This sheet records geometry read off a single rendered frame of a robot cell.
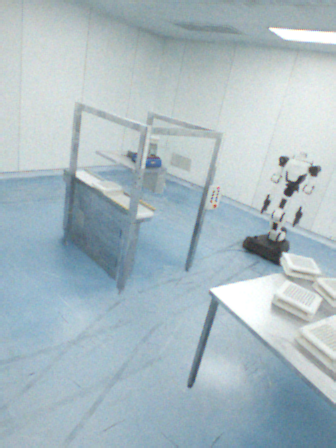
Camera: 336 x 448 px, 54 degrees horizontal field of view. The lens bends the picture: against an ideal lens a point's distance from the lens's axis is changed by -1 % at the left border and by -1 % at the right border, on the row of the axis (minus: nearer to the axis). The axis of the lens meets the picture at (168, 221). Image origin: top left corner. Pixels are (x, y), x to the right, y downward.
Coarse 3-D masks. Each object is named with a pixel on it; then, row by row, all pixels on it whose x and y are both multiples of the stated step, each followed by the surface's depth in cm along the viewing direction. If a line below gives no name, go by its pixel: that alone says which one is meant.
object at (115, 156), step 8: (96, 152) 314; (104, 152) 313; (112, 152) 320; (120, 152) 327; (112, 160) 297; (120, 160) 296; (128, 160) 302; (128, 168) 282; (152, 168) 290; (160, 168) 296
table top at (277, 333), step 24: (216, 288) 209; (240, 288) 215; (264, 288) 221; (312, 288) 233; (240, 312) 190; (264, 312) 195; (288, 312) 200; (264, 336) 175; (288, 336) 178; (288, 360) 161; (312, 360) 164; (312, 384) 151
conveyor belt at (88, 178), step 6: (78, 174) 382; (84, 174) 386; (90, 174) 390; (84, 180) 366; (90, 180) 370; (96, 180) 374; (114, 198) 331; (120, 198) 335; (126, 198) 338; (126, 204) 322; (138, 210) 313; (144, 210) 317; (150, 210) 319; (138, 216) 304; (144, 216) 309; (150, 216) 315
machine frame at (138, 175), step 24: (120, 120) 281; (168, 120) 375; (72, 144) 345; (72, 168) 354; (144, 168) 275; (216, 168) 342; (72, 192) 366; (72, 216) 378; (192, 240) 373; (120, 264) 310; (192, 264) 385; (120, 288) 316
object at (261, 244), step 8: (256, 240) 462; (264, 240) 477; (272, 240) 483; (248, 248) 468; (256, 248) 460; (264, 248) 453; (272, 248) 450; (280, 248) 463; (288, 248) 469; (264, 256) 457; (272, 256) 447
